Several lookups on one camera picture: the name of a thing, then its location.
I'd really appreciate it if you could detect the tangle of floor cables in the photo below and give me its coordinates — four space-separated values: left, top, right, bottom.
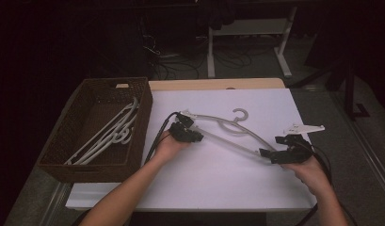
139 29 266 81

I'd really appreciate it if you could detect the person's right hand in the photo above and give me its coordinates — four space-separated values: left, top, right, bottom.
280 154 334 198

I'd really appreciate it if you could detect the brown wicker basket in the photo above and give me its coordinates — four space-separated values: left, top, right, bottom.
36 77 154 184

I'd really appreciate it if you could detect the white desk frame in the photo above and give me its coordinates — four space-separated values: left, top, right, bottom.
206 5 298 79

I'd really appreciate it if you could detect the metal floor rail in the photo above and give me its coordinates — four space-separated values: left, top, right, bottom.
329 90 385 203

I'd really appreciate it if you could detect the white board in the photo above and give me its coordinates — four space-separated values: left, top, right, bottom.
65 88 318 212

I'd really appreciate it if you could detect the black stand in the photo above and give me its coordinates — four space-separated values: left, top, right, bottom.
288 53 372 121

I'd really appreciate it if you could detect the grey plastic clothes hanger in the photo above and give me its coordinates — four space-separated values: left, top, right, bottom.
65 97 140 166
71 112 138 166
76 125 134 166
180 107 278 158

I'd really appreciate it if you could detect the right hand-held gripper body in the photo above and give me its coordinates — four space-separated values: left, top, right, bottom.
269 123 326 165

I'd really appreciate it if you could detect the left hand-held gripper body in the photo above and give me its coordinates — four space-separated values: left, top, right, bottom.
168 121 195 144

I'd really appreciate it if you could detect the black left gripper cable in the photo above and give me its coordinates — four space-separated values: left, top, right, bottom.
144 111 181 166

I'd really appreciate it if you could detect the person's left hand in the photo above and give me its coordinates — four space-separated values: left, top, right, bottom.
152 131 192 167

